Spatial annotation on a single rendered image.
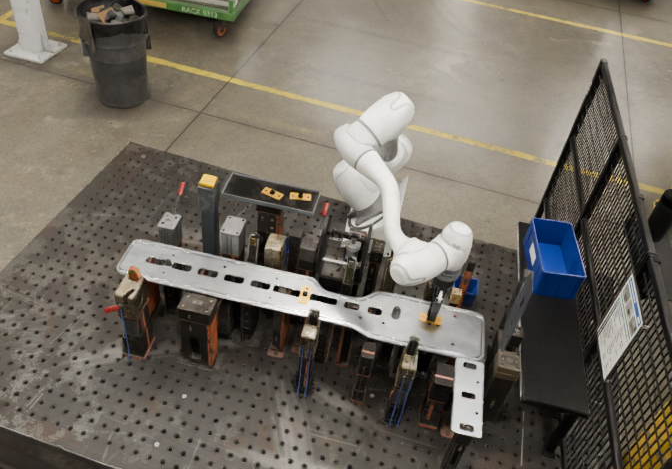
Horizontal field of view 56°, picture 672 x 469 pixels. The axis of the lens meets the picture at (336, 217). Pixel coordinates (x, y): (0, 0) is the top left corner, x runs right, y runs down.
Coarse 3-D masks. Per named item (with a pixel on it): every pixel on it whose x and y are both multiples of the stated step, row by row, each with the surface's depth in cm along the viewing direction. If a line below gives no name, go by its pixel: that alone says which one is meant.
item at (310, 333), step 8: (304, 328) 216; (312, 328) 216; (304, 336) 213; (312, 336) 214; (304, 344) 216; (312, 344) 215; (304, 352) 219; (312, 352) 219; (304, 360) 223; (312, 360) 225; (304, 368) 227; (312, 368) 232; (296, 376) 230; (304, 376) 230; (312, 376) 237; (296, 384) 233; (304, 384) 232; (312, 384) 239; (296, 392) 236; (304, 392) 235; (312, 392) 237
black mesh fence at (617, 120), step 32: (608, 96) 259; (576, 128) 301; (608, 128) 254; (576, 160) 289; (608, 160) 240; (544, 192) 332; (576, 192) 277; (608, 192) 236; (576, 224) 264; (608, 224) 230; (640, 224) 198; (608, 256) 223; (640, 256) 195; (640, 352) 180; (608, 384) 198; (608, 416) 190; (640, 416) 172; (576, 448) 214; (608, 448) 189; (640, 448) 169
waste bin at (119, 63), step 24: (96, 0) 461; (120, 0) 467; (96, 24) 430; (120, 24) 432; (144, 24) 451; (96, 48) 447; (120, 48) 445; (144, 48) 466; (96, 72) 464; (120, 72) 460; (144, 72) 478; (120, 96) 474; (144, 96) 488
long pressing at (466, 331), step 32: (128, 256) 238; (160, 256) 239; (192, 256) 241; (192, 288) 230; (224, 288) 231; (256, 288) 233; (288, 288) 234; (320, 288) 235; (320, 320) 226; (352, 320) 226; (384, 320) 228; (416, 320) 229; (448, 320) 231; (480, 320) 232; (448, 352) 220; (480, 352) 221
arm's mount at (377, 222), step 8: (400, 184) 300; (400, 192) 294; (400, 200) 289; (352, 208) 312; (400, 208) 284; (376, 216) 291; (352, 224) 300; (368, 224) 291; (376, 224) 286; (376, 232) 286; (344, 240) 294; (384, 240) 288; (384, 256) 294
